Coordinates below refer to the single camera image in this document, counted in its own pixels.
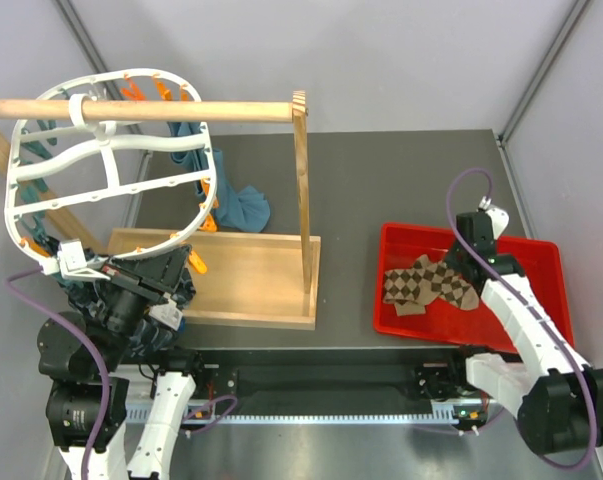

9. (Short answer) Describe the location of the wooden rack upright post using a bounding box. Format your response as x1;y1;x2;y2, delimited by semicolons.
291;90;312;294

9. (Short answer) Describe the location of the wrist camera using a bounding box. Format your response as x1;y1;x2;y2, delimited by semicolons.
478;196;510;240
39;240;110;282

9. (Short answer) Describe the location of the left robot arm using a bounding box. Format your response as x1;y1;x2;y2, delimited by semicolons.
37;245;208;479

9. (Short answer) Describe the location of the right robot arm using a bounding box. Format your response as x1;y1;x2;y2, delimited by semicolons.
445;207;603;456

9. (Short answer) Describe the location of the orange clip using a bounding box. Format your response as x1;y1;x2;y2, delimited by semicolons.
188;250;208;274
19;237;50;258
198;214;218;233

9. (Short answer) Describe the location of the red plastic tray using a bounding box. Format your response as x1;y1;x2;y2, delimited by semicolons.
372;223;575;353

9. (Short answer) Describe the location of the brown argyle sock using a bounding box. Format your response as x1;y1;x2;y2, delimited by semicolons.
382;254;480;316

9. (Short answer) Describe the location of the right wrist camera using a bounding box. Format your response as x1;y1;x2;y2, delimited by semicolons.
478;196;510;240

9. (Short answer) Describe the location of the teal blue sock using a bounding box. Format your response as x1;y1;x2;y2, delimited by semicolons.
170;148;271;233

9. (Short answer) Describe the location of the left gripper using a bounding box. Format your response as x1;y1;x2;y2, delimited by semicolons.
95;241;192;369

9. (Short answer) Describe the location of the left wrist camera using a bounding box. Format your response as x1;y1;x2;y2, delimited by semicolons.
39;240;110;282

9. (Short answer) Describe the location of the wooden rod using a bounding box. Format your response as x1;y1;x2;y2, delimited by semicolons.
0;99;307;123

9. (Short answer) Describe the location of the teal clip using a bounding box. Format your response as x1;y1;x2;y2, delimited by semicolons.
20;120;58;160
18;179;49;204

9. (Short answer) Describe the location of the wooden rack base tray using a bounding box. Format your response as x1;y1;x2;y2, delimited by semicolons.
105;227;322;331

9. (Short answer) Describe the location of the white plastic sock hanger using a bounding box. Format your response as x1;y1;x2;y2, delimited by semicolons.
4;68;217;264

